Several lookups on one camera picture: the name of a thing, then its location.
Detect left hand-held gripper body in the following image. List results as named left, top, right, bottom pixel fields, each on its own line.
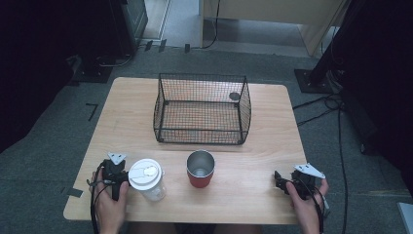
left=101, top=151, right=131, bottom=201

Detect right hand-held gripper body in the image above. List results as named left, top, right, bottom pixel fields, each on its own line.
left=288, top=163, right=326, bottom=200

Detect white cup with lid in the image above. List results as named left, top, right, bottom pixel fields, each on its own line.
left=128, top=158, right=167, bottom=202

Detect red metal cup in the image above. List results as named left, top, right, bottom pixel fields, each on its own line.
left=185, top=149, right=216, bottom=189

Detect black wire mesh basket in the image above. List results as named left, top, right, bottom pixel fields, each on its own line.
left=153, top=72, right=252, bottom=146

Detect person's right hand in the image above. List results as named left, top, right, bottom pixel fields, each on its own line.
left=285, top=177, right=330, bottom=227

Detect person's left hand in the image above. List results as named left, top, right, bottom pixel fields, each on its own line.
left=90, top=170, right=131, bottom=229

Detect pale grey box corner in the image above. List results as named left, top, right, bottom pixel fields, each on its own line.
left=395, top=201, right=413, bottom=234

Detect dark curtain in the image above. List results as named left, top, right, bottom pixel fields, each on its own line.
left=0, top=0, right=113, bottom=154
left=330, top=0, right=413, bottom=196

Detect black cabinet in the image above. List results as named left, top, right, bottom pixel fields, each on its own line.
left=109, top=0, right=149, bottom=57

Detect light wooden desk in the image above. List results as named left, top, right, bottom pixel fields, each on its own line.
left=199, top=0, right=353, bottom=59

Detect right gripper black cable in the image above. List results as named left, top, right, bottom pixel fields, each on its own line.
left=300, top=179, right=331, bottom=234

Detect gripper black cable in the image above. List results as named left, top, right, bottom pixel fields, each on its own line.
left=300, top=179, right=331, bottom=234
left=86, top=161, right=109, bottom=234

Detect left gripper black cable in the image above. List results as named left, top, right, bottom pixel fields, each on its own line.
left=86, top=161, right=109, bottom=234

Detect long black floor cable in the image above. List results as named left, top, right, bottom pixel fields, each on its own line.
left=336, top=106, right=350, bottom=234

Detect black floor cables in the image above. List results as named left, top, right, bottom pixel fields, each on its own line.
left=291, top=93, right=346, bottom=128

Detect black stand base plate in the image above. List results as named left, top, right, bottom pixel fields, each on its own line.
left=71, top=57, right=114, bottom=84
left=293, top=68, right=336, bottom=96

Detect black slanted stand post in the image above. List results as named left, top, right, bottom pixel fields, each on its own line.
left=307, top=0, right=359, bottom=86

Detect hanging black cable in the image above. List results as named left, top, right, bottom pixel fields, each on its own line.
left=202, top=0, right=222, bottom=51

